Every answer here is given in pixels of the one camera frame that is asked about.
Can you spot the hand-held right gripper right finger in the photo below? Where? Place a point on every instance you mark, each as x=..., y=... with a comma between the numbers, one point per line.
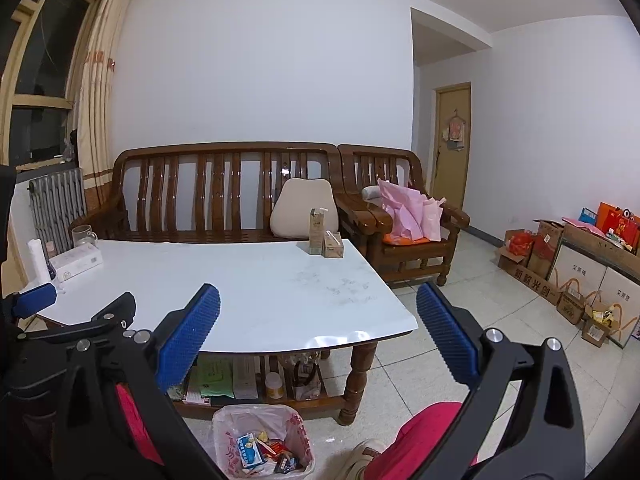
x=447, y=335

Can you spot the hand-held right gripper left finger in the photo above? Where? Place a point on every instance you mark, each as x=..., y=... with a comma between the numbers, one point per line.
x=190, y=335

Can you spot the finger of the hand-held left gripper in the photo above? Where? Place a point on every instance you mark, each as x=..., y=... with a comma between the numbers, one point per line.
x=100, y=317
x=35, y=300

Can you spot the white plastic bag red print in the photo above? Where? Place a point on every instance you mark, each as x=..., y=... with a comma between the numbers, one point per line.
x=225, y=440

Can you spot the blue cartoon medicine box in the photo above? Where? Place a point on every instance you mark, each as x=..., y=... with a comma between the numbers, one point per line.
x=250, y=450

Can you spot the red yellow snack packet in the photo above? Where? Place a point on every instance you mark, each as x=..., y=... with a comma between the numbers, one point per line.
x=267, y=442

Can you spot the small dark packet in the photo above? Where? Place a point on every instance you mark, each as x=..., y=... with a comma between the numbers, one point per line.
x=286, y=462

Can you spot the white tube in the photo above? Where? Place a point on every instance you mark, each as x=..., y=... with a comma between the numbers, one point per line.
x=37, y=260

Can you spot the long white box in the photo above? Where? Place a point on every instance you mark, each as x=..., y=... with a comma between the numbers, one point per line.
x=77, y=262

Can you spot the pink white packet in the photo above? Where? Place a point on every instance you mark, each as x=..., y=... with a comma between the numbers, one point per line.
x=195, y=396

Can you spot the flat white box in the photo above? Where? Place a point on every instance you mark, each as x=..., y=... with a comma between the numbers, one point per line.
x=246, y=377

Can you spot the glass mug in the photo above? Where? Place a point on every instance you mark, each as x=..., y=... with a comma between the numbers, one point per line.
x=83, y=236

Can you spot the wooden coffee table white top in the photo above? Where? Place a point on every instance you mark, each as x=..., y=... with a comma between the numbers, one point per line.
x=250, y=280

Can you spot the grey radiator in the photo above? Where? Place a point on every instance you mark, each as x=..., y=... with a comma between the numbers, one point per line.
x=55, y=210

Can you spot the open cardboard box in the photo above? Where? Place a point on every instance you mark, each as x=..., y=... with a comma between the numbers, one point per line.
x=507, y=257

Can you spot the white bottle yellow label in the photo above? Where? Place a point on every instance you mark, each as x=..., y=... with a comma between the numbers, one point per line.
x=273, y=387

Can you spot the person's left leg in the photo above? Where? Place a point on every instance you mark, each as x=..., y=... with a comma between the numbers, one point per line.
x=135, y=420

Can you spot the person's leg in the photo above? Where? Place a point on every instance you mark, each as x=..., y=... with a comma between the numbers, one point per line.
x=410, y=440
x=135, y=420

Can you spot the printed cardboard box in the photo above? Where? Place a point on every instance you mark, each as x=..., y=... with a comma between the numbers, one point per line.
x=535, y=282

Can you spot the orange seat cushion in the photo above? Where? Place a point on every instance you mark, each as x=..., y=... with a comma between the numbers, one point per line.
x=405, y=241

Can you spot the person's right leg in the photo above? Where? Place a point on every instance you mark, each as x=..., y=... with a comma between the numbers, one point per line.
x=410, y=440

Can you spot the black bag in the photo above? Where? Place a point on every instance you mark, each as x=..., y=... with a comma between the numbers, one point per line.
x=306, y=382

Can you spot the pink plastic bag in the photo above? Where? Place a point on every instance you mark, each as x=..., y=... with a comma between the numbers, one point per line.
x=410, y=210

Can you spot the brown cardboard box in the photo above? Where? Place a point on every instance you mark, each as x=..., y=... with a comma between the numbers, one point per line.
x=547, y=245

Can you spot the wooden armchair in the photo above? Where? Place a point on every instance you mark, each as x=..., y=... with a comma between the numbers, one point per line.
x=360, y=220

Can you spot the small beige carton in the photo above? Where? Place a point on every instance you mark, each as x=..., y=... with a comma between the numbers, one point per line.
x=333, y=246

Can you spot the person's right white shoe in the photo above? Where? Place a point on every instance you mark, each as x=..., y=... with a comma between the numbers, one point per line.
x=355, y=460

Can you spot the pile of cardboard boxes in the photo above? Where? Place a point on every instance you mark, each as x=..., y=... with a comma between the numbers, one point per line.
x=590, y=270

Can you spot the grey rolled cloth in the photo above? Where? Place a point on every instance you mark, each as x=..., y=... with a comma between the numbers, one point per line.
x=371, y=195

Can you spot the yellow door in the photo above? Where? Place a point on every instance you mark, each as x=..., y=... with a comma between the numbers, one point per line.
x=452, y=175

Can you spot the tall beige drink carton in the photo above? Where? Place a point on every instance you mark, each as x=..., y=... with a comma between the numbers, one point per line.
x=316, y=232

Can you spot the beige cushion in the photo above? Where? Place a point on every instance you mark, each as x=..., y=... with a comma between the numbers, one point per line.
x=300, y=210

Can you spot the wooden sofa bench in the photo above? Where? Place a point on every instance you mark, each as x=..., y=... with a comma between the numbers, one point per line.
x=210, y=160

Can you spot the red gift bag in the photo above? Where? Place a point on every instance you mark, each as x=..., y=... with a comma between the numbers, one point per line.
x=617, y=225

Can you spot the hanging pink garment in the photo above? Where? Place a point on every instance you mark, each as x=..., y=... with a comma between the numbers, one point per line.
x=455, y=132

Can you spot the beige curtain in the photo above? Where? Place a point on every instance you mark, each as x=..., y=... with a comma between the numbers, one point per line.
x=100, y=85

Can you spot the yellow framed window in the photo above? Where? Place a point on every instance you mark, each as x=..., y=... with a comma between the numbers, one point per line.
x=40, y=60

